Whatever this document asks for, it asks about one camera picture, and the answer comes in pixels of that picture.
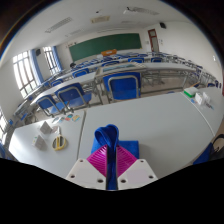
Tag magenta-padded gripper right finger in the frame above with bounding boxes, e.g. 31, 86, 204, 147
116, 144, 158, 191

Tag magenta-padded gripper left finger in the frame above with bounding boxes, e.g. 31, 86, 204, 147
65, 144, 109, 191

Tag blue towel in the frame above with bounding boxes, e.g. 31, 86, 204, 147
90, 123, 140, 191

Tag blue classroom chair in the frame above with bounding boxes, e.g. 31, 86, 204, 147
35, 93, 65, 118
54, 82, 93, 113
102, 71, 143, 103

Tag white carton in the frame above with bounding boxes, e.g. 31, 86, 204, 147
193, 92, 206, 106

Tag green and white box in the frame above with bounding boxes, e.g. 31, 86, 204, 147
182, 86, 200, 99

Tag rows of desks and chairs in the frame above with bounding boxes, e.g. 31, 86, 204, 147
13, 51, 223, 114

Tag large window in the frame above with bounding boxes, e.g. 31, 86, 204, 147
12, 50, 40, 100

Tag blue curtain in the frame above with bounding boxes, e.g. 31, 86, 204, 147
51, 45, 64, 72
29, 48, 45, 85

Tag narrow window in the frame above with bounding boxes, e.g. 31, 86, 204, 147
42, 45, 60, 76

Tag green chalkboard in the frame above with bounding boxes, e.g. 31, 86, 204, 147
68, 32, 143, 63

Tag brown door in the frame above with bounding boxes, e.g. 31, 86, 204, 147
147, 28, 161, 54

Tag ceiling vent grille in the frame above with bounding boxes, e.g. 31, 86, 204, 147
44, 16, 74, 34

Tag ceiling air conditioner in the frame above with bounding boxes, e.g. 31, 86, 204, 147
90, 15, 111, 25

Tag long ceiling light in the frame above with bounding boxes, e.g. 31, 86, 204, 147
122, 5, 161, 16

